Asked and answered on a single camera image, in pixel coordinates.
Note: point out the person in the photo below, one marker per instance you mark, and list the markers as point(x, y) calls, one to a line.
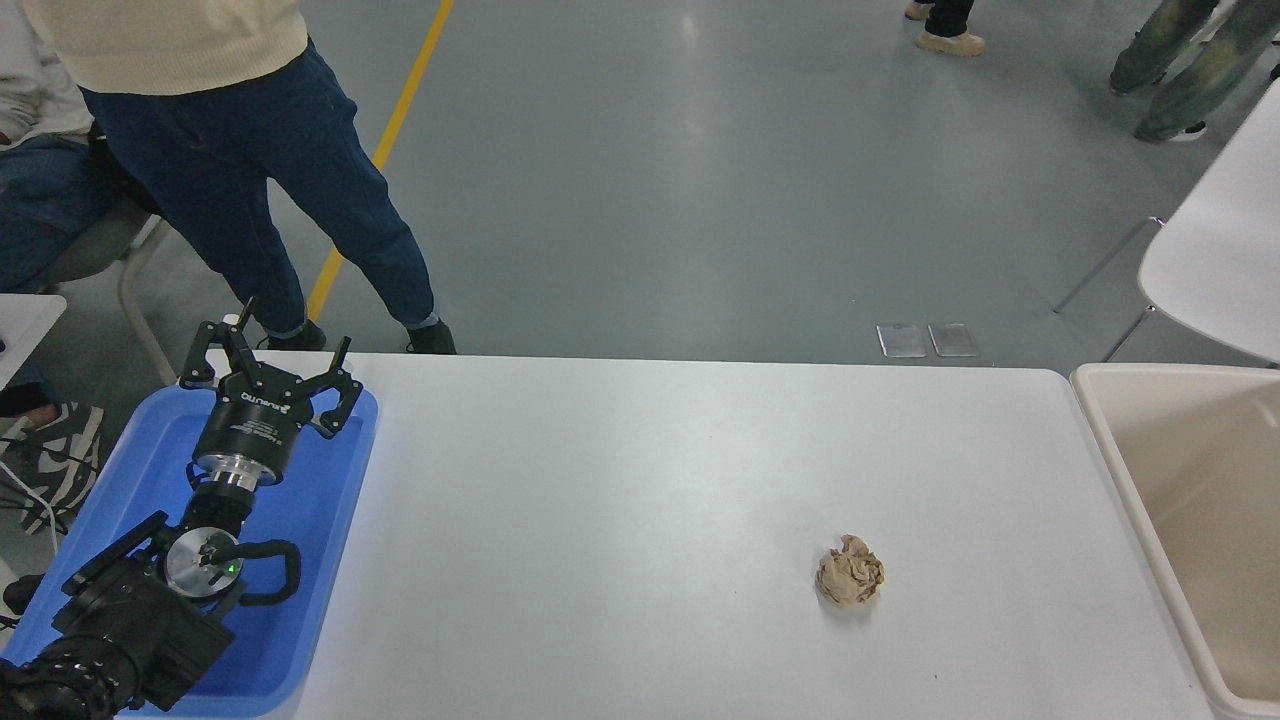
point(1190, 70)
point(250, 150)
point(948, 40)
point(40, 200)

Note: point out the blue plastic tray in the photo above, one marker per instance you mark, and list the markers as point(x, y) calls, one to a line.
point(320, 520)

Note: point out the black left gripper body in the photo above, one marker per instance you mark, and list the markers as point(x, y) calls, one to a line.
point(255, 420)

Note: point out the white round chair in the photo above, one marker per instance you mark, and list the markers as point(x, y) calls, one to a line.
point(1220, 260)

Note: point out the metal floor plate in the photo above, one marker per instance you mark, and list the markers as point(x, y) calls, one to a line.
point(902, 341)
point(953, 340)

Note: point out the crumpled tan paper ball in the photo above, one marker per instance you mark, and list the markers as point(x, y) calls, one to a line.
point(850, 572)

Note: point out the large pale bin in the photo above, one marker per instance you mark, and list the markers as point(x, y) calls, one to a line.
point(1200, 500)

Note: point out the grey chair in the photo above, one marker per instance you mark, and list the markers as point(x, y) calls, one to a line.
point(95, 245)

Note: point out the small white side table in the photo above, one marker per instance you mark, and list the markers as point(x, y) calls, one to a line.
point(25, 325)

